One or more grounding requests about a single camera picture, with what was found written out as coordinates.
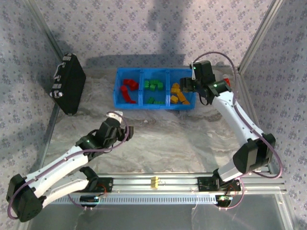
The yellow 2x4 lego brick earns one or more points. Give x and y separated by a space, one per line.
182 96

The yellow 2x2 lego brick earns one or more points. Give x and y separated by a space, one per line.
173 99

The green 2x4 lego brick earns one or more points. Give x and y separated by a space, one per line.
158 102
150 100

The green 2x2 lego brick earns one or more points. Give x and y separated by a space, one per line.
152 88

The red 2x4 lego brick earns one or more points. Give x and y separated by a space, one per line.
130 98
129 82

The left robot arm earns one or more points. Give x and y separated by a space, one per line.
60 163

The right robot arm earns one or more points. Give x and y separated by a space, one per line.
227 107

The red glitter tube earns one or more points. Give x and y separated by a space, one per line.
226 79

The small grey round knob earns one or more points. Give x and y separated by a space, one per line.
219 64

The blue three-compartment plastic bin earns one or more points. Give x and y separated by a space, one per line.
158 95

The small black circuit board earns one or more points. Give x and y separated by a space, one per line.
223 198
88 198

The small yellow block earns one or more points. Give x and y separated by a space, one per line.
154 183

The black hard carrying case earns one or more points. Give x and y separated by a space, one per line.
69 81

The grey metal front panel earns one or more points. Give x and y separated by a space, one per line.
153 218

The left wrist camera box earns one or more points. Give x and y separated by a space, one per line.
109 127

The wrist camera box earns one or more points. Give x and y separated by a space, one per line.
204 70
109 127

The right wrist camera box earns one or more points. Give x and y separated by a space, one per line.
204 70

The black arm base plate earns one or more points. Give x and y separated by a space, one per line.
106 185
206 184

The aluminium mounting rail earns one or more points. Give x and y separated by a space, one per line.
144 182

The aluminium table side rail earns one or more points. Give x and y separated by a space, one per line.
249 107
48 134

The aluminium frame post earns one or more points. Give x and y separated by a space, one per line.
259 36
44 26

